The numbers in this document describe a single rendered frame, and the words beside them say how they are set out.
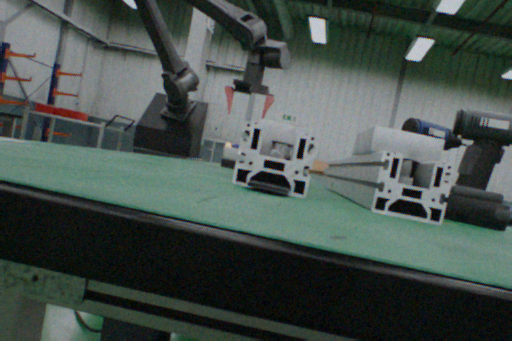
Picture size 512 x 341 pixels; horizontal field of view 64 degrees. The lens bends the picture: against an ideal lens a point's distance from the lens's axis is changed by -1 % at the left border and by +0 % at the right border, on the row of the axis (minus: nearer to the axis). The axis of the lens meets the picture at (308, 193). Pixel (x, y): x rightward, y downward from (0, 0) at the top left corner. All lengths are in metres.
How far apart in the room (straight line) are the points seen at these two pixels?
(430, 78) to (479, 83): 1.42
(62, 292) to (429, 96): 12.61
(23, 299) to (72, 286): 0.05
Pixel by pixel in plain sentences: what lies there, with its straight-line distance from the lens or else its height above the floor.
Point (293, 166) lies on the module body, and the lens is 0.55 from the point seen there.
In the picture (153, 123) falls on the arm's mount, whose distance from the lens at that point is 1.58.
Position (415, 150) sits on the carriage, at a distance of 0.65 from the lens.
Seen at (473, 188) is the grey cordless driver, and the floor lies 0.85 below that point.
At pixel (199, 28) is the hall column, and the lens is 7.97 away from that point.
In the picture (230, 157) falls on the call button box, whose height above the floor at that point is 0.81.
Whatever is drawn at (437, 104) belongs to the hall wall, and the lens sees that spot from 12.84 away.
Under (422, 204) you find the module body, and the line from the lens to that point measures 0.58.
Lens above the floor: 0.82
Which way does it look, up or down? 3 degrees down
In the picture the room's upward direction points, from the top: 12 degrees clockwise
